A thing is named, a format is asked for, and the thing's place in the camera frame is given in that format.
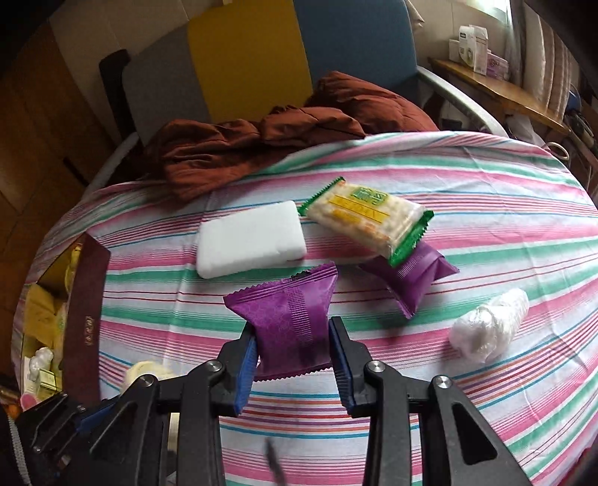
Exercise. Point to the maroon crumpled blanket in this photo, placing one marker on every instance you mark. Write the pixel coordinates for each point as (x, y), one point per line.
(195, 158)

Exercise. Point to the white plastic roll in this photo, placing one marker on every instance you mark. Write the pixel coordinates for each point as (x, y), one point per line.
(484, 333)

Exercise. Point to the pink plastic item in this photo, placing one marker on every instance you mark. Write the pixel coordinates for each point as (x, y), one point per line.
(27, 401)

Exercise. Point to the purple snack packet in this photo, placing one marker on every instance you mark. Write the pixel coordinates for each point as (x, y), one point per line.
(410, 281)
(291, 321)

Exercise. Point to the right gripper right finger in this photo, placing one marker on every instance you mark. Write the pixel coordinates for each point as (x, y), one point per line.
(373, 389)

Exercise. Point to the grey yellow blue chair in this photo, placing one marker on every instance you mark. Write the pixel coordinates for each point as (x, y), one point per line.
(240, 60)

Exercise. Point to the gold storage tin box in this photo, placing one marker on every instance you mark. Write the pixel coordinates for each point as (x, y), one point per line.
(60, 344)

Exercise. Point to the white product box on shelf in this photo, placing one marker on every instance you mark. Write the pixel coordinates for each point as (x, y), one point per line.
(473, 42)

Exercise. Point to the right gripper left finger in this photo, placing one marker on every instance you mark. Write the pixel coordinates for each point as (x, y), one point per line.
(217, 388)

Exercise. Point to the wooden side shelf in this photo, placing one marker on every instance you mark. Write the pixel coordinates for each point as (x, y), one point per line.
(511, 98)

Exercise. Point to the striped bed sheet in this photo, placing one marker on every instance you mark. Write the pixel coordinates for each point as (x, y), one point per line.
(506, 215)

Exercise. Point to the green rice cracker packet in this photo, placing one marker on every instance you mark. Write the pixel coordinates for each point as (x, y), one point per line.
(388, 225)

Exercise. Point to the wooden wardrobe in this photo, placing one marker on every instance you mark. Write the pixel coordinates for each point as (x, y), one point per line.
(57, 131)

